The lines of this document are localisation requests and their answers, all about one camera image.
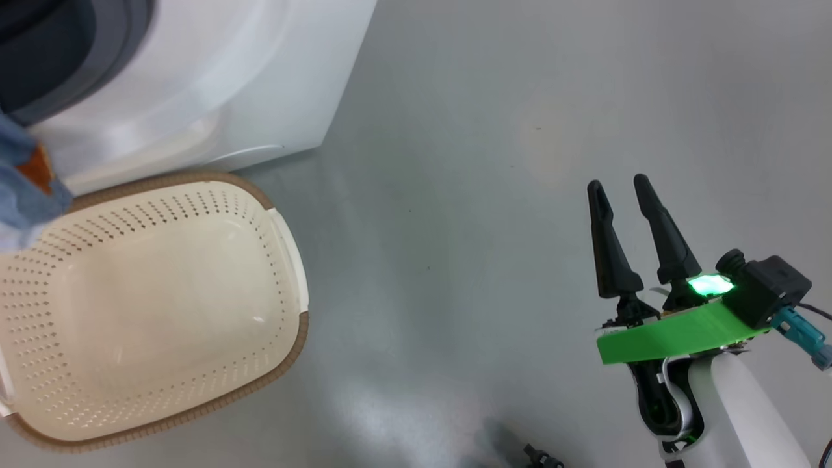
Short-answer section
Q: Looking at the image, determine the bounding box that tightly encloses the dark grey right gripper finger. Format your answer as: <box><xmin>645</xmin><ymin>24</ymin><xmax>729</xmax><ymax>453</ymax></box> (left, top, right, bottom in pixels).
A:
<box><xmin>587</xmin><ymin>181</ymin><xmax>644</xmax><ymax>300</ymax></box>
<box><xmin>634</xmin><ymin>174</ymin><xmax>703</xmax><ymax>287</ymax></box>

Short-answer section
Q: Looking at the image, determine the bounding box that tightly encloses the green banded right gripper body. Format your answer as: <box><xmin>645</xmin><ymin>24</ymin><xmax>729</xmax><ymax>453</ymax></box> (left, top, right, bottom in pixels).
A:
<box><xmin>597</xmin><ymin>276</ymin><xmax>771</xmax><ymax>365</ymax></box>

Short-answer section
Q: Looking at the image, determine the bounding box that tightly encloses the blue cream orange patterned garment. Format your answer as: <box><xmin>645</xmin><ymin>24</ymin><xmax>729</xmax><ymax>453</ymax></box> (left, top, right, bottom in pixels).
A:
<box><xmin>0</xmin><ymin>110</ymin><xmax>74</xmax><ymax>252</ymax></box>

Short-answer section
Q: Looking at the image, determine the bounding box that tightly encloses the white front-load washing machine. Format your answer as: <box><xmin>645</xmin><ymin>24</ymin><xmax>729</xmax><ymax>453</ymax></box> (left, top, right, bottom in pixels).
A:
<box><xmin>0</xmin><ymin>0</ymin><xmax>378</xmax><ymax>196</ymax></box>

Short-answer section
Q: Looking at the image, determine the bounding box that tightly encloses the cream perforated laundry basket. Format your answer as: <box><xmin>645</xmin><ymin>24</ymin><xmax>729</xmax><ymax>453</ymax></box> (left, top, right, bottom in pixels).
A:
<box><xmin>0</xmin><ymin>171</ymin><xmax>310</xmax><ymax>454</ymax></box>

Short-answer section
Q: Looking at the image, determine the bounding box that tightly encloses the grey rubber door gasket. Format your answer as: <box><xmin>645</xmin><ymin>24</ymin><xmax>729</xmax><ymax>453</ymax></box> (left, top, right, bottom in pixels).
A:
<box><xmin>0</xmin><ymin>0</ymin><xmax>157</xmax><ymax>128</ymax></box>

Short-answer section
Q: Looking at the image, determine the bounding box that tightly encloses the right camera cable teal plug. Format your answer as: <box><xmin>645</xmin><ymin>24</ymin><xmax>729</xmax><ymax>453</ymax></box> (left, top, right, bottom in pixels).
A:
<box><xmin>770</xmin><ymin>302</ymin><xmax>832</xmax><ymax>372</ymax></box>

